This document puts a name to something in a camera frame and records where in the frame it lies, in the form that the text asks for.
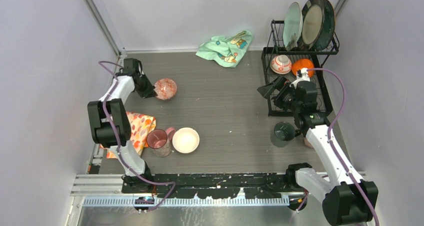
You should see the white bowl orange outside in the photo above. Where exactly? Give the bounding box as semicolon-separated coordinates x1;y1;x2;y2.
291;59;314;76

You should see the white ceramic bowl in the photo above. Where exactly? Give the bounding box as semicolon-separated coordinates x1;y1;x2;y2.
172;127;200;154

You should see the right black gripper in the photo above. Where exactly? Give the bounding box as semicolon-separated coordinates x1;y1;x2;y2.
257;75;302;113

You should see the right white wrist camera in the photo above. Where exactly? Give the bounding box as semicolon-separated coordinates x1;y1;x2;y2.
291;67;311;89

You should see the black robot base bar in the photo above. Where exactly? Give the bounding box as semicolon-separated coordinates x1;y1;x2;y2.
121;172;306;199

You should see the orange coral pattern bowl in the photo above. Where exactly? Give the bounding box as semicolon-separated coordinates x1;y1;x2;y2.
270;55;292;75

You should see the orange floral cloth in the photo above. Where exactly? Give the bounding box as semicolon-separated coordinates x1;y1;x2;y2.
105;111;157;159

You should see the dark blue floral plate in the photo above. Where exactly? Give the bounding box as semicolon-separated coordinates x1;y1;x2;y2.
314;0;336;51

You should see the mint green flower plate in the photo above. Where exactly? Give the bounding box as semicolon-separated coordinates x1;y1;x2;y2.
282;2;303;51

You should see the pale pink mug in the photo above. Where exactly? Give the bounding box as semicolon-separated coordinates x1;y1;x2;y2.
303;137;313;148

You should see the black wire dish rack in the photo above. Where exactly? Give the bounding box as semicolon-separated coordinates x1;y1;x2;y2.
257;20;339;122

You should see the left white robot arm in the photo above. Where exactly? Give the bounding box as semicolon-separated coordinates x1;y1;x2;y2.
87;58;155;193

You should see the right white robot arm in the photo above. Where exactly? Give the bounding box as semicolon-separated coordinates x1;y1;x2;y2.
257;76;379;225

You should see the pink glass mug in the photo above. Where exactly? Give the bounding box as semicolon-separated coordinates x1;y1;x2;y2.
146;127;176;157

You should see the mint green cartoon cloth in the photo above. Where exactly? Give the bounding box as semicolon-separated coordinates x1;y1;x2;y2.
195;30;253;68

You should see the dark green mug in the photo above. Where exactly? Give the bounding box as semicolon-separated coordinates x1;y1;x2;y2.
270;122;300;148

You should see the black rimmed cream plate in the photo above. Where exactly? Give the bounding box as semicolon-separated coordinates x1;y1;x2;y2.
298;0;325;51

